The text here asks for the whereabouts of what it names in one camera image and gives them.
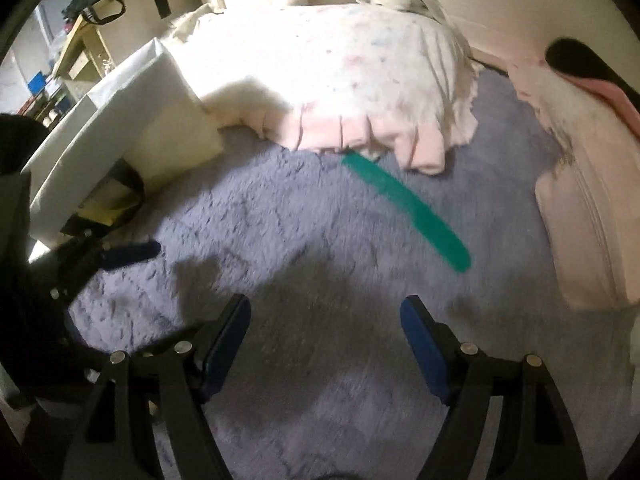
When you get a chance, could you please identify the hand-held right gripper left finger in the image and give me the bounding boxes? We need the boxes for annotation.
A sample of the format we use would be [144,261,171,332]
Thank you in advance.
[62,294,252,480]

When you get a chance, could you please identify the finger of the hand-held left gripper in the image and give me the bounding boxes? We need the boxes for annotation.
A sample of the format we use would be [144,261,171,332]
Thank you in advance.
[50,237,162,303]

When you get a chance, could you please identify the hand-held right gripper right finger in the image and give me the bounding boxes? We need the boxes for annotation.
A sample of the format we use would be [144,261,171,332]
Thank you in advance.
[399,295,588,480]

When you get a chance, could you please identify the green comb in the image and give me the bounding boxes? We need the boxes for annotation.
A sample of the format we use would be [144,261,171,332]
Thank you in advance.
[341,152,472,275]

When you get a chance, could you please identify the white tote bag black handles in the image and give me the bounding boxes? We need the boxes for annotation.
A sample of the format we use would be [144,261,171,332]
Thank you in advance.
[22,37,226,251]

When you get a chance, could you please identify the pink backpack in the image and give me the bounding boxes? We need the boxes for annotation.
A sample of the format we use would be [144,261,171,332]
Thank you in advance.
[507,57,640,311]

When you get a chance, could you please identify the light wooden desk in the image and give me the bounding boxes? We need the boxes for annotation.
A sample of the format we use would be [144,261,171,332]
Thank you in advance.
[52,0,203,83]

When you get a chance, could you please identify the pink and white quilt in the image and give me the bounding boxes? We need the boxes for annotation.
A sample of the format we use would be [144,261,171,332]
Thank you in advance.
[167,2,481,176]

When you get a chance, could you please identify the black and pink cushion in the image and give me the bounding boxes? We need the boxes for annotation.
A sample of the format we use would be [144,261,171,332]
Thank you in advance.
[545,37,640,128]

